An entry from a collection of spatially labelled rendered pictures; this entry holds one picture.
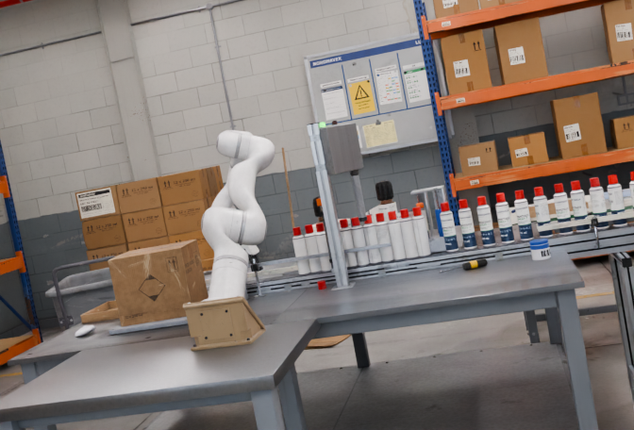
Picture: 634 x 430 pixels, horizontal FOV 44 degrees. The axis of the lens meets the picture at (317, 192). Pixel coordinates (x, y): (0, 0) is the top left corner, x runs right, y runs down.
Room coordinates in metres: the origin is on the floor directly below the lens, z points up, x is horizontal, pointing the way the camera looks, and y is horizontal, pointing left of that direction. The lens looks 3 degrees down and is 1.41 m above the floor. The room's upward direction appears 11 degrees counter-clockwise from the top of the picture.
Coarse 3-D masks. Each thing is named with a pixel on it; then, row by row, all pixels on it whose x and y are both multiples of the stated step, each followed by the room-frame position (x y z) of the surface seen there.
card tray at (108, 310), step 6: (102, 306) 3.64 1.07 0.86; (108, 306) 3.70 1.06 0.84; (114, 306) 3.70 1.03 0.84; (90, 312) 3.53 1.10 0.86; (96, 312) 3.44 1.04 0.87; (102, 312) 3.43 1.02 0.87; (108, 312) 3.42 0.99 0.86; (114, 312) 3.42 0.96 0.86; (84, 318) 3.45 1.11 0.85; (90, 318) 3.45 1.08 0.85; (96, 318) 3.44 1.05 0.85; (102, 318) 3.43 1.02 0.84; (108, 318) 3.43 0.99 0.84; (114, 318) 3.42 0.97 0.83
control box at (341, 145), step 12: (324, 132) 3.14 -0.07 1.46; (336, 132) 3.16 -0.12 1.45; (348, 132) 3.21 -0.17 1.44; (324, 144) 3.15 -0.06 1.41; (336, 144) 3.15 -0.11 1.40; (348, 144) 3.20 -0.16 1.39; (336, 156) 3.15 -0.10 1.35; (348, 156) 3.19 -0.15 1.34; (360, 156) 3.24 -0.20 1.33; (336, 168) 3.14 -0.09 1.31; (348, 168) 3.18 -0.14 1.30; (360, 168) 3.23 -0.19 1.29
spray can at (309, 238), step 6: (306, 228) 3.34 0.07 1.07; (312, 228) 3.35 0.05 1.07; (306, 234) 3.35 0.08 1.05; (312, 234) 3.34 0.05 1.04; (306, 240) 3.34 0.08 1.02; (312, 240) 3.33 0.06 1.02; (312, 246) 3.33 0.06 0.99; (312, 252) 3.33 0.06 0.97; (318, 252) 3.34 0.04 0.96; (312, 258) 3.33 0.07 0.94; (318, 258) 3.33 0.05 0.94; (312, 264) 3.33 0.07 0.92; (318, 264) 3.33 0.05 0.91; (312, 270) 3.34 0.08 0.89; (318, 270) 3.33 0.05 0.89
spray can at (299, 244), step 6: (294, 228) 3.34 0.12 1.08; (300, 228) 3.35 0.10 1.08; (294, 234) 3.34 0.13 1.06; (300, 234) 3.34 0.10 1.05; (294, 240) 3.34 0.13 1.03; (300, 240) 3.33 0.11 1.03; (294, 246) 3.34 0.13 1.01; (300, 246) 3.33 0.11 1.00; (300, 252) 3.33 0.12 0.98; (306, 252) 3.34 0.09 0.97; (300, 264) 3.33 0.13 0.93; (306, 264) 3.33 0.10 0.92; (300, 270) 3.34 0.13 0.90; (306, 270) 3.33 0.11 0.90
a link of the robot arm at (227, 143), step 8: (224, 136) 3.06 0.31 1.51; (232, 136) 3.06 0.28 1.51; (240, 136) 3.07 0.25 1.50; (216, 144) 3.07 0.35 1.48; (224, 144) 3.05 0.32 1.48; (232, 144) 3.05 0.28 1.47; (224, 152) 3.06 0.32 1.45; (232, 152) 3.06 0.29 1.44; (232, 160) 3.27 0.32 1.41; (240, 160) 3.25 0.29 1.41
